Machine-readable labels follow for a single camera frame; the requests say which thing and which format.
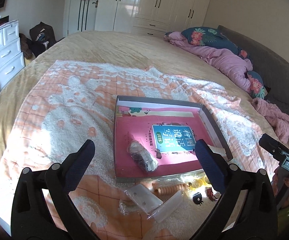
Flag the yellow hoop earrings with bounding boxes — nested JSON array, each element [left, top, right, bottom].
[[187, 175, 211, 189]]

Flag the small red charm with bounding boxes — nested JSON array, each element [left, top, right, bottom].
[[206, 187, 217, 202]]

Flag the pink quilt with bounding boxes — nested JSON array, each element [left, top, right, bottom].
[[164, 31, 253, 92]]

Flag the black bag on floor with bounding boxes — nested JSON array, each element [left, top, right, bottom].
[[28, 22, 57, 57]]

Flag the white bedroom door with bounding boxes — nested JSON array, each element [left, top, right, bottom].
[[63, 0, 98, 36]]

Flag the small bagged dark jewelry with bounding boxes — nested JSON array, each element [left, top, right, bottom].
[[128, 140, 159, 173]]

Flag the dark floral pillow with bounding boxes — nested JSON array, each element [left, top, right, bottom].
[[181, 27, 267, 99]]

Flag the clear bag white card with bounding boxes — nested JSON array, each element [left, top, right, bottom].
[[124, 184, 163, 214]]

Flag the peach white fleece blanket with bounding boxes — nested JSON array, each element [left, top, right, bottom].
[[0, 61, 278, 239]]

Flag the beige bed cover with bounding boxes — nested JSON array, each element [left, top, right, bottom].
[[0, 31, 276, 154]]

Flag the pink children's book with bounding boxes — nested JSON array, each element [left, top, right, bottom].
[[114, 106, 214, 180]]

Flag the white built-in wardrobe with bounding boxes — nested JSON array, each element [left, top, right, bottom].
[[95, 0, 210, 37]]

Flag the white wavy hair comb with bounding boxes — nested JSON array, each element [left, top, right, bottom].
[[208, 145, 227, 158]]

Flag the white drawer cabinet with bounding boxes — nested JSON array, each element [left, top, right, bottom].
[[0, 20, 25, 90]]

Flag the dark grey headboard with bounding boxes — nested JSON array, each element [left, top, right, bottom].
[[218, 25, 289, 115]]

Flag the shallow cardboard tray box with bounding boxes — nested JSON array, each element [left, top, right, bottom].
[[113, 95, 233, 183]]

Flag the pink knitted blanket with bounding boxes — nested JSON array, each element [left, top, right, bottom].
[[251, 98, 289, 144]]

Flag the clear plastic bag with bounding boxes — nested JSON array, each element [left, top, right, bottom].
[[148, 191, 184, 223]]

